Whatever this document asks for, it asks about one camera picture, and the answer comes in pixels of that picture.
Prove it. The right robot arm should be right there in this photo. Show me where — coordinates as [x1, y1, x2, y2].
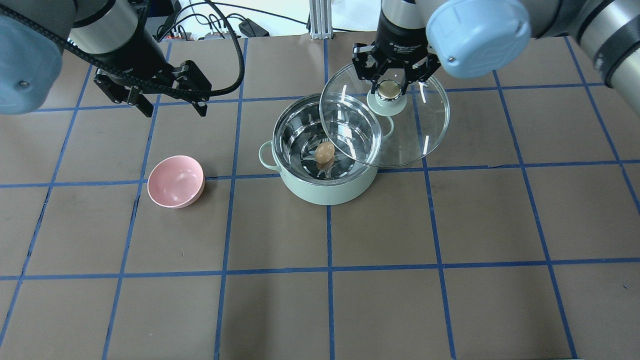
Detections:
[352, 0, 640, 112]

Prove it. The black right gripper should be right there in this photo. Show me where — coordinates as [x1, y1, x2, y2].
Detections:
[352, 30, 441, 96]

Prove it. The black power brick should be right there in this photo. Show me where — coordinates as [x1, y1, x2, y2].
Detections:
[238, 18, 270, 38]

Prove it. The brown egg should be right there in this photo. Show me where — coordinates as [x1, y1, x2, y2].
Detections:
[313, 141, 335, 164]

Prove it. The glass pot lid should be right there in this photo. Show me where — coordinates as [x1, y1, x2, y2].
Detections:
[318, 64, 450, 167]

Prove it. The brown paper table cover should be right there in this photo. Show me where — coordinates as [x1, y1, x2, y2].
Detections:
[0, 33, 640, 360]

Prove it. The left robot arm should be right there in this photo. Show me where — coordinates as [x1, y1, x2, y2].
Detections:
[1, 0, 211, 117]

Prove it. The pink bowl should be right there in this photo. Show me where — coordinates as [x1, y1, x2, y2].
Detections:
[147, 155, 205, 209]

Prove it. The aluminium frame post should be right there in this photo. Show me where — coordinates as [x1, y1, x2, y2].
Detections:
[308, 0, 334, 40]

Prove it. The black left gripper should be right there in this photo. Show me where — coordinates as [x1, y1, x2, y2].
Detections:
[93, 57, 211, 118]

